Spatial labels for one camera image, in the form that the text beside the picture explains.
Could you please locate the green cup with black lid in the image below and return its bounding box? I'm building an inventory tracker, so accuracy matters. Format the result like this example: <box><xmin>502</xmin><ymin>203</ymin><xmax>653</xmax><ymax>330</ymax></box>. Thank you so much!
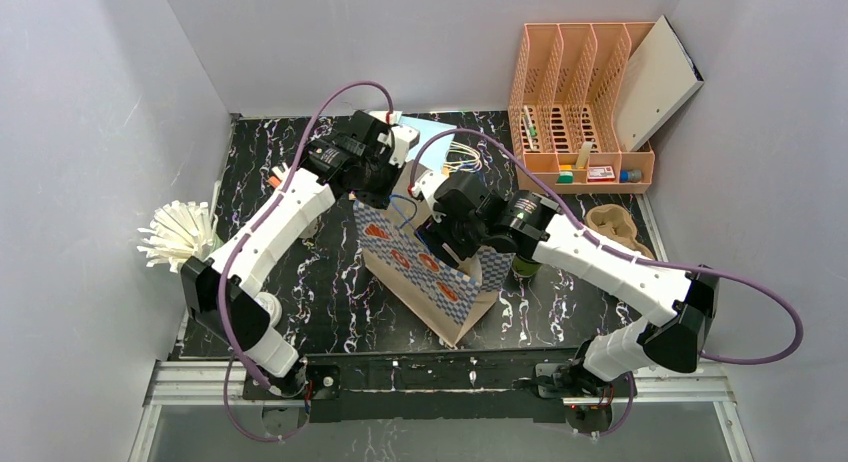
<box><xmin>511</xmin><ymin>254</ymin><xmax>541</xmax><ymax>278</ymax></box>

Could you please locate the blue checkered paper bag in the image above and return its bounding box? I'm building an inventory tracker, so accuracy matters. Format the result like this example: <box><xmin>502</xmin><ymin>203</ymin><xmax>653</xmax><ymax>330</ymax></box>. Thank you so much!
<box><xmin>353</xmin><ymin>195</ymin><xmax>513</xmax><ymax>348</ymax></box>

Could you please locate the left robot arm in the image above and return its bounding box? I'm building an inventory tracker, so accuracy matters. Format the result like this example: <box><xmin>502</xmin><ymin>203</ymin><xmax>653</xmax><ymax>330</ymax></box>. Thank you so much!
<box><xmin>180</xmin><ymin>111</ymin><xmax>420</xmax><ymax>385</ymax></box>

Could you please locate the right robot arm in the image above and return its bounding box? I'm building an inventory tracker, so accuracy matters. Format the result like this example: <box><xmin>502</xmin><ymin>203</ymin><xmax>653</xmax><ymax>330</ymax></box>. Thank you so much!
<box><xmin>409</xmin><ymin>171</ymin><xmax>717</xmax><ymax>393</ymax></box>

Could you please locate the light blue envelope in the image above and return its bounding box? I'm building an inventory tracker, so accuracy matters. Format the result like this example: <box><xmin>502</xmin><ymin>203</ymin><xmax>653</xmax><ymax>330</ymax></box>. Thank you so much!
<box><xmin>399</xmin><ymin>115</ymin><xmax>456</xmax><ymax>172</ymax></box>

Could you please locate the white staple remover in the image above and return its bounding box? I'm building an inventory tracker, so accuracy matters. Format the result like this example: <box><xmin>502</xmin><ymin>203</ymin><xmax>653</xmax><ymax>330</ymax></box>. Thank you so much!
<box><xmin>272</xmin><ymin>163</ymin><xmax>289</xmax><ymax>182</ymax></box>

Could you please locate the green eraser block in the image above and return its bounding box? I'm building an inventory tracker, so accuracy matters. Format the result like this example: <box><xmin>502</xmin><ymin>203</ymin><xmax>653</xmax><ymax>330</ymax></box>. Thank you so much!
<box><xmin>556</xmin><ymin>170</ymin><xmax>574</xmax><ymax>184</ymax></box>

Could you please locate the red white small box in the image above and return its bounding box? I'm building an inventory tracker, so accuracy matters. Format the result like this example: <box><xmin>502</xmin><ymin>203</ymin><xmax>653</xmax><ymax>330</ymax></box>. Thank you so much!
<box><xmin>587</xmin><ymin>166</ymin><xmax>617</xmax><ymax>183</ymax></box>

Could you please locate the peach desk file organizer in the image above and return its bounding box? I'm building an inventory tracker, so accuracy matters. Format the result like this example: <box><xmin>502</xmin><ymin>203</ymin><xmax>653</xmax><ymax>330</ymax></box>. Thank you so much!
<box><xmin>508</xmin><ymin>22</ymin><xmax>655</xmax><ymax>194</ymax></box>

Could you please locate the green cup of straws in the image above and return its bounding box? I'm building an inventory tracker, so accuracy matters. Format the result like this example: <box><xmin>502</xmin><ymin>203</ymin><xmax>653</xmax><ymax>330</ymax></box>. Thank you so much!
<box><xmin>137</xmin><ymin>200</ymin><xmax>223</xmax><ymax>273</ymax></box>

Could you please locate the white board binder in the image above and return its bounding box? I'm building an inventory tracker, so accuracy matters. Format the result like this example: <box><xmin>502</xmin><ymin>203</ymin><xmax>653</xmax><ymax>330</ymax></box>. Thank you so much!
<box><xmin>613</xmin><ymin>16</ymin><xmax>704</xmax><ymax>152</ymax></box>

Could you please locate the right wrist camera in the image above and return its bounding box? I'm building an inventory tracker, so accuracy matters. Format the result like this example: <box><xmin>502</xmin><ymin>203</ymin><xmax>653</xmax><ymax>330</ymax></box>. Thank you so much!
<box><xmin>409</xmin><ymin>170</ymin><xmax>448</xmax><ymax>223</ymax></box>

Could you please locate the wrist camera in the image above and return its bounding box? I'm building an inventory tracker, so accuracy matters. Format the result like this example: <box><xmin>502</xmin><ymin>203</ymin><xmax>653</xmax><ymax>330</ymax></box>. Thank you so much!
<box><xmin>368</xmin><ymin>110</ymin><xmax>420</xmax><ymax>168</ymax></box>
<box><xmin>409</xmin><ymin>170</ymin><xmax>448</xmax><ymax>223</ymax></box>

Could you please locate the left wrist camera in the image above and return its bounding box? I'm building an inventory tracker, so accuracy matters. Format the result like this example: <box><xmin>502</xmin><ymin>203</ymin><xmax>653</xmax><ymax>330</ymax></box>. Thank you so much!
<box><xmin>368</xmin><ymin>110</ymin><xmax>420</xmax><ymax>168</ymax></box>

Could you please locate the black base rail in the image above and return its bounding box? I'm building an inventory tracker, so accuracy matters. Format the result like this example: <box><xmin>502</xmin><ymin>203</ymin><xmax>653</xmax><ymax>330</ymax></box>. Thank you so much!
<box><xmin>242</xmin><ymin>348</ymin><xmax>629</xmax><ymax>424</ymax></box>

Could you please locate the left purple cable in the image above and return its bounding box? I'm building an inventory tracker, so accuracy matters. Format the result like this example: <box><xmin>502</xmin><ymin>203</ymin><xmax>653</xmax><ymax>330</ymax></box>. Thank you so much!
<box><xmin>218</xmin><ymin>80</ymin><xmax>397</xmax><ymax>444</ymax></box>

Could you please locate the purple cable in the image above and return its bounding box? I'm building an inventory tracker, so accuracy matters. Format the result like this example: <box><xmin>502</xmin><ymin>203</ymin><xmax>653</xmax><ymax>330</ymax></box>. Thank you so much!
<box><xmin>218</xmin><ymin>80</ymin><xmax>397</xmax><ymax>444</ymax></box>
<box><xmin>409</xmin><ymin>127</ymin><xmax>805</xmax><ymax>439</ymax></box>

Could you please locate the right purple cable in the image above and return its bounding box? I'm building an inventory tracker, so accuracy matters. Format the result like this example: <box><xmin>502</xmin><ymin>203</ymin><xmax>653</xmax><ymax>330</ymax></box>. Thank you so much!
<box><xmin>409</xmin><ymin>127</ymin><xmax>805</xmax><ymax>439</ymax></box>

